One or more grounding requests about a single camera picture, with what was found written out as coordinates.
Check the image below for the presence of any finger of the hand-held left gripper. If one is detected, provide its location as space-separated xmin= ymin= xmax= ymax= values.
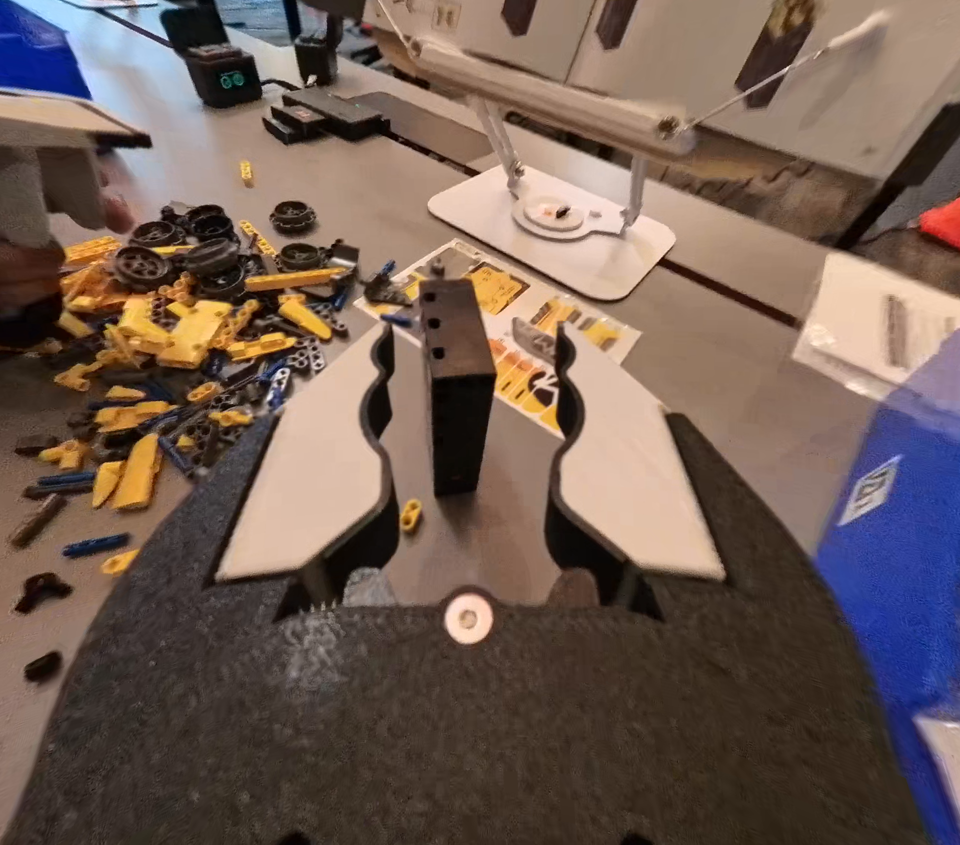
xmin=0 ymin=89 xmax=153 ymax=150

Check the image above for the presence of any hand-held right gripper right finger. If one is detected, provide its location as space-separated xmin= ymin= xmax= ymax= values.
xmin=549 ymin=323 xmax=729 ymax=610

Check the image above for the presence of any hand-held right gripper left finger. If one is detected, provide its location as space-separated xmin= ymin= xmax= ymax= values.
xmin=213 ymin=322 xmax=399 ymax=606

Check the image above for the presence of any black perforated block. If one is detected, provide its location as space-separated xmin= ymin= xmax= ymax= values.
xmin=418 ymin=276 xmax=499 ymax=497

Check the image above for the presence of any pile of yellow building pieces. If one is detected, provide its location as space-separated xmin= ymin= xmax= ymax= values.
xmin=7 ymin=200 xmax=365 ymax=580

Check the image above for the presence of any person's left hand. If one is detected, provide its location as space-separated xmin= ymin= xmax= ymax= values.
xmin=0 ymin=170 xmax=140 ymax=347

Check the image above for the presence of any blue plastic bin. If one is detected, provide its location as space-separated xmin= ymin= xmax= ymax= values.
xmin=816 ymin=327 xmax=960 ymax=845
xmin=0 ymin=0 xmax=93 ymax=102

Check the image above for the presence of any yellow printed sticker sheet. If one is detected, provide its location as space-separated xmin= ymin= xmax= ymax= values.
xmin=352 ymin=237 xmax=644 ymax=437

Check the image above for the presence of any black charging case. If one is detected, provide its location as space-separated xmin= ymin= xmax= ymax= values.
xmin=159 ymin=5 xmax=264 ymax=109

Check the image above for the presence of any small black device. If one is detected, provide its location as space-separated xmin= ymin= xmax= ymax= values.
xmin=294 ymin=33 xmax=339 ymax=87

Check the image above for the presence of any black hub device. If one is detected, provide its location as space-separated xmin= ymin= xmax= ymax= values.
xmin=262 ymin=91 xmax=391 ymax=145

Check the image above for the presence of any clear bag with paper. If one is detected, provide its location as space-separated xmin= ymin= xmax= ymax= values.
xmin=793 ymin=251 xmax=960 ymax=404

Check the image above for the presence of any red cloth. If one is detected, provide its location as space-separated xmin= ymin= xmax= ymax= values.
xmin=918 ymin=198 xmax=960 ymax=245

